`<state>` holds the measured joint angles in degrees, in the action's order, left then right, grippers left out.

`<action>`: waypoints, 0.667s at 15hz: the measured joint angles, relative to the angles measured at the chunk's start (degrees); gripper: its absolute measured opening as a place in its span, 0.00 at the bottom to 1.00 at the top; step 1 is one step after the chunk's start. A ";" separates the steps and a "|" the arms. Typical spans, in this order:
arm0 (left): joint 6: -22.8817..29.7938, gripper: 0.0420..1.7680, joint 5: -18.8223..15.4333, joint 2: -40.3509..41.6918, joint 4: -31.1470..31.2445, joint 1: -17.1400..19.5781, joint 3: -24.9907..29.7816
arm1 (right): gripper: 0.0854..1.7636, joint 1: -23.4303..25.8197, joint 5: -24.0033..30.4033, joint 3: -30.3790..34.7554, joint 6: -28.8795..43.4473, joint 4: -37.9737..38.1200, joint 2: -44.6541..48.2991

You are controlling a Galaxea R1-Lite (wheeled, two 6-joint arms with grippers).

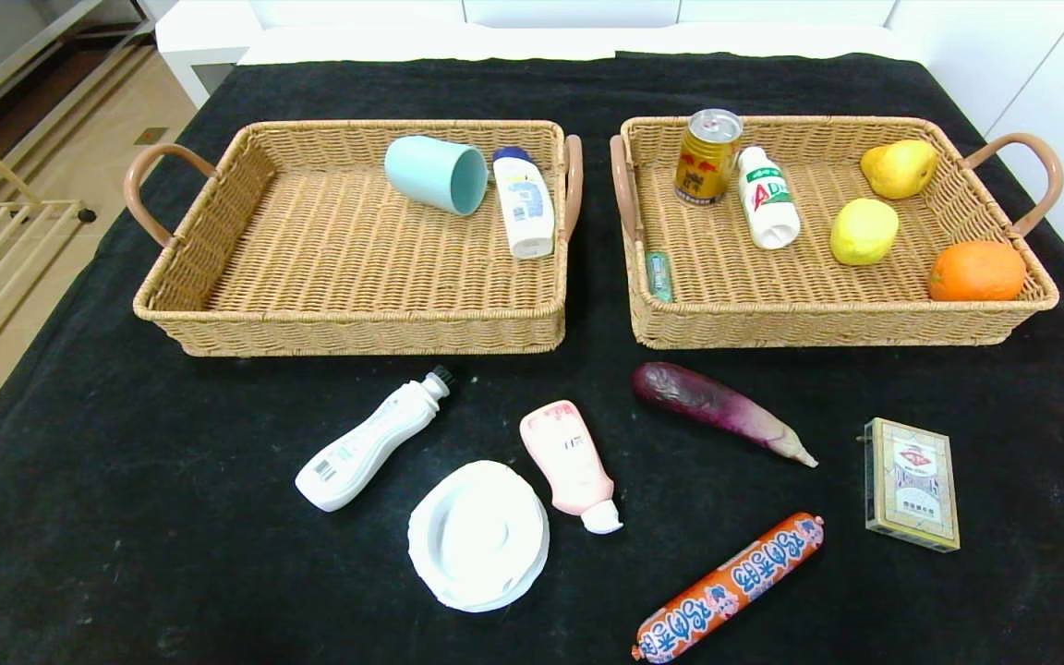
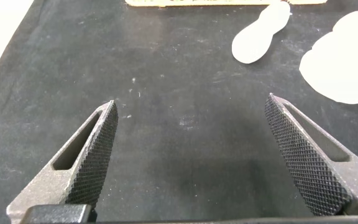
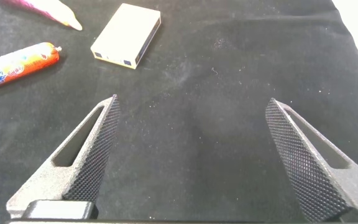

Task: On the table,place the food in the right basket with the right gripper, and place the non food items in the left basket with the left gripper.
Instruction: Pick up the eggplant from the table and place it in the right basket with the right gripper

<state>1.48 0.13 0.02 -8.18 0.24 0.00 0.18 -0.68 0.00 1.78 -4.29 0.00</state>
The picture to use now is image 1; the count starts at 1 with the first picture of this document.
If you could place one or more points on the white bottle black brush tip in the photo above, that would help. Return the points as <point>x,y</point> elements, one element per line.
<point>361,448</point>

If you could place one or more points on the cream wooden rack on wheels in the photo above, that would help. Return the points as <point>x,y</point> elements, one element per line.
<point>42,205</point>

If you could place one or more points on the brass floor socket plate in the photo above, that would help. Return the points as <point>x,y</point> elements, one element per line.
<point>150,136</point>

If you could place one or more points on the wicker basket holding teal cup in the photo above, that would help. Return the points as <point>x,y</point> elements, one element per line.
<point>338,249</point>

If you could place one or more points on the grey metal shelf unit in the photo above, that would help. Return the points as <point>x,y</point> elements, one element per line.
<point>15,46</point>

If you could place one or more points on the pink tube white cap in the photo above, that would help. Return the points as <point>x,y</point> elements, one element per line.
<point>567,457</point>

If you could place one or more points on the playing card box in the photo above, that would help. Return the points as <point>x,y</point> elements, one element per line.
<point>911,485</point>

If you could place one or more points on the wicker basket holding fruit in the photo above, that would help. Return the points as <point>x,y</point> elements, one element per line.
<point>735,277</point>

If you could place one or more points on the small green gum pack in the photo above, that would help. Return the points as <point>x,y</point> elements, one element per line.
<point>658,275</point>

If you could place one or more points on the teal plastic cup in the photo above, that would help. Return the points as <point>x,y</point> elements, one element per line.
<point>430,171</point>

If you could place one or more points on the white round plastic plate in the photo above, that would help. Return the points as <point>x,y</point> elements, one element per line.
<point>477,536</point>

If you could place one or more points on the yellow lemon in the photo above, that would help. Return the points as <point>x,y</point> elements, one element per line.
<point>864,231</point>

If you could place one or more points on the white low bench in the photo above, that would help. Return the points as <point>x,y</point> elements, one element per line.
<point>209,37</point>

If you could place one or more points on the orange sausage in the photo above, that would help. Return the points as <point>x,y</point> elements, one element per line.
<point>735,582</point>

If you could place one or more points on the white milk bottle green label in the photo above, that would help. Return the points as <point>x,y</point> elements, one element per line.
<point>766,199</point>

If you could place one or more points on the orange fruit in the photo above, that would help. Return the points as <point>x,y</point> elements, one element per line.
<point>977,271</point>

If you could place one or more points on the purple eggplant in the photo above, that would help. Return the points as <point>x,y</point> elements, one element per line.
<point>698,395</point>

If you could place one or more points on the white lotion bottle blue cap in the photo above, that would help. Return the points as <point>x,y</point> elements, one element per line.
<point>525,208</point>

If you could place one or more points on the yellow pear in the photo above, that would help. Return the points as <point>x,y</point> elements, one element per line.
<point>901,169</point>

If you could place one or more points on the gold drink can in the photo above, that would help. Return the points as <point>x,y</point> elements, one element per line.
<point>706,166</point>

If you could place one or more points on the black tablecloth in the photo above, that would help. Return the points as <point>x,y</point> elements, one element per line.
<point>513,369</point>

